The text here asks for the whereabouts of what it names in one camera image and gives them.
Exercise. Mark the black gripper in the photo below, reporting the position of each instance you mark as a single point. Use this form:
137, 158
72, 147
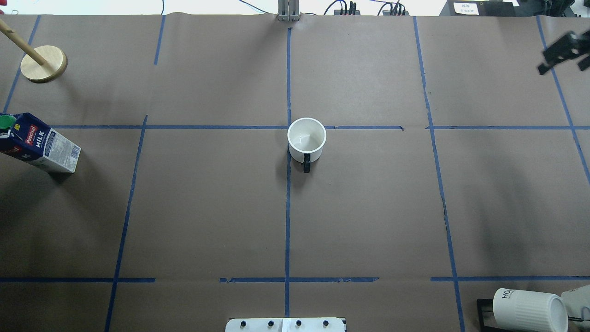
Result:
563, 51

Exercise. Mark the white mug black handle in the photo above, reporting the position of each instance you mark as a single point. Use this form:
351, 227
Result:
306, 138

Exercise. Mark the blue white milk carton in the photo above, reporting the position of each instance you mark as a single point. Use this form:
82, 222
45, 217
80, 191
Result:
25, 137

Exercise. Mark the black box with label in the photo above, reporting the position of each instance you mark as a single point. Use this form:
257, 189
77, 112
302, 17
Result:
480, 8

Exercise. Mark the lower orange black connector block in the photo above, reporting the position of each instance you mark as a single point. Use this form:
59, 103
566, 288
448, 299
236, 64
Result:
393, 9

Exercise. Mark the orange black connector block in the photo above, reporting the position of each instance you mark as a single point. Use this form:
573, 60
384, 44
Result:
347, 8
393, 9

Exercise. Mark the upper orange black connector block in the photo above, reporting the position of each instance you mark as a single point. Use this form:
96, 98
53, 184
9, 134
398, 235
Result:
347, 8

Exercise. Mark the white ribbed mug on rack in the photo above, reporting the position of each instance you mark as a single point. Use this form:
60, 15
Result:
511, 298

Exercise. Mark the wooden stand with round base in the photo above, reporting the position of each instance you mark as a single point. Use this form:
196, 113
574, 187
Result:
40, 64

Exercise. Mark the aluminium frame post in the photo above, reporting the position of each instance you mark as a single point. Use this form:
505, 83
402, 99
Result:
288, 11

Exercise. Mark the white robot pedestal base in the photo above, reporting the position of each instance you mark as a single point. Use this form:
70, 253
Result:
287, 324

